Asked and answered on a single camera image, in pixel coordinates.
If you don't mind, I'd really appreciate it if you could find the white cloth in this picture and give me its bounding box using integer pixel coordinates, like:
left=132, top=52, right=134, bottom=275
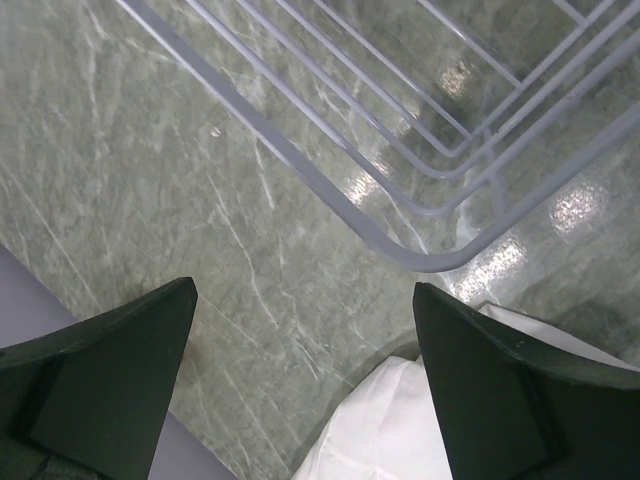
left=296, top=305, right=639, bottom=479

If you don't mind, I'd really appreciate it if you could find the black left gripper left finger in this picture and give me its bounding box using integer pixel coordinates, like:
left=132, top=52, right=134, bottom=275
left=1, top=277, right=197, bottom=479

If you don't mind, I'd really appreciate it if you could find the white wire dish rack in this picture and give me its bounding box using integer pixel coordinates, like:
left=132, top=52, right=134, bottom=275
left=123, top=1, right=639, bottom=273

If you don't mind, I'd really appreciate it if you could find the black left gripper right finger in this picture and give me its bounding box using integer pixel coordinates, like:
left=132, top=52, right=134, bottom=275
left=413, top=283, right=639, bottom=479

